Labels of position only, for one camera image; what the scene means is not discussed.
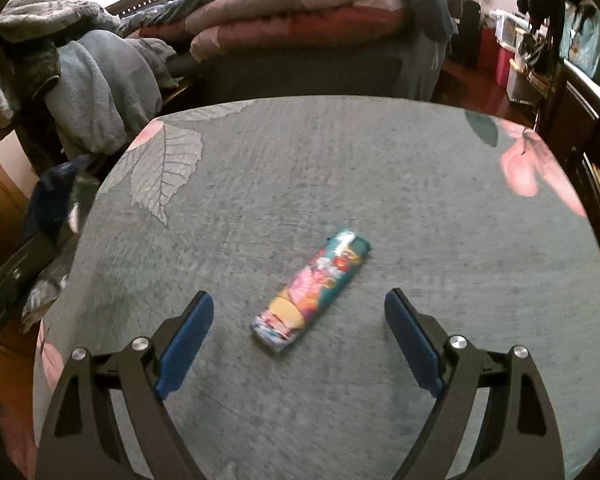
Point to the red bin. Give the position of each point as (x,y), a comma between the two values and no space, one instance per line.
(504,67)

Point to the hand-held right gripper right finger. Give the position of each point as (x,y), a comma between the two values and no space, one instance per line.
(412,342)

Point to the folded pink maroon quilt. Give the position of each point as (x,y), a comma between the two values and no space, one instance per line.
(305,15)

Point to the wooden cabinet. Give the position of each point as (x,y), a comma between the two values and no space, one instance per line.
(0,200)

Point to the dark wooden footboard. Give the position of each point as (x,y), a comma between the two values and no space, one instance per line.
(585,125)

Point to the white plastic container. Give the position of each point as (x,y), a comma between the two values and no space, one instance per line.
(512,27)

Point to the grey fuzzy garment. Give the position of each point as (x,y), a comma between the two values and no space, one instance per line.
(25,25)

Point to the grey floral tablecloth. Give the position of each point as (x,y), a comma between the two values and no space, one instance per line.
(330,175)

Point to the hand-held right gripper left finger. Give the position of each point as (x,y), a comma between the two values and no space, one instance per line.
(187,345)

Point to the colourful candy packet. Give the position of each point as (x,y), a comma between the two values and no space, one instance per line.
(310,295)

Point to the bed with dark sheet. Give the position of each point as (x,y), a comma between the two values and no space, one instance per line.
(305,77)

